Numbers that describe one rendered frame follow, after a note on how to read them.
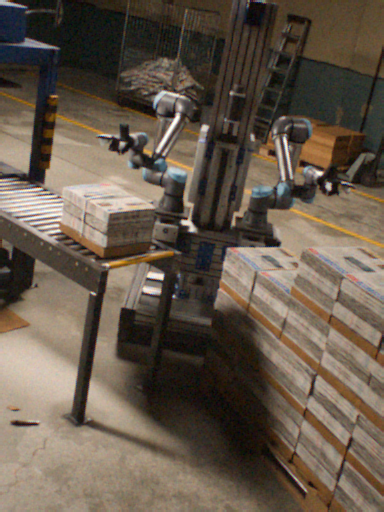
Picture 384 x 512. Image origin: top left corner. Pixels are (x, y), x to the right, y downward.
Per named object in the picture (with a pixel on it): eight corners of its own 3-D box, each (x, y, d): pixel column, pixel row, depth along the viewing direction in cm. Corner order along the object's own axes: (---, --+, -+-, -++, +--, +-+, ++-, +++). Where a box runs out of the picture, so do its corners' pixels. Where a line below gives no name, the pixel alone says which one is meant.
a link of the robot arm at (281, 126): (272, 110, 400) (286, 192, 384) (290, 112, 404) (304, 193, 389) (262, 120, 410) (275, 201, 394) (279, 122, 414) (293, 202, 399)
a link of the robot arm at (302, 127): (262, 205, 429) (283, 114, 410) (284, 206, 435) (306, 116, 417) (271, 212, 419) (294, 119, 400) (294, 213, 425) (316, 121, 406)
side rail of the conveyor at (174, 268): (178, 274, 369) (183, 253, 365) (171, 276, 365) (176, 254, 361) (19, 192, 446) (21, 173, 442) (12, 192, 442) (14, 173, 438)
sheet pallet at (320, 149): (361, 176, 1009) (372, 136, 989) (331, 180, 947) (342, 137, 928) (290, 151, 1078) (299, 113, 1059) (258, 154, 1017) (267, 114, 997)
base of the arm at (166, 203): (159, 202, 432) (162, 186, 429) (184, 207, 432) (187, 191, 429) (156, 209, 418) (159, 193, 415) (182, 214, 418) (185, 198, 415)
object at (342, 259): (365, 248, 340) (365, 246, 340) (407, 273, 317) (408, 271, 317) (302, 249, 322) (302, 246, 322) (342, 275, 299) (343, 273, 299)
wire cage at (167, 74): (201, 124, 1154) (222, 12, 1095) (165, 125, 1093) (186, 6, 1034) (147, 105, 1224) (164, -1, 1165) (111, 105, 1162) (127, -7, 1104)
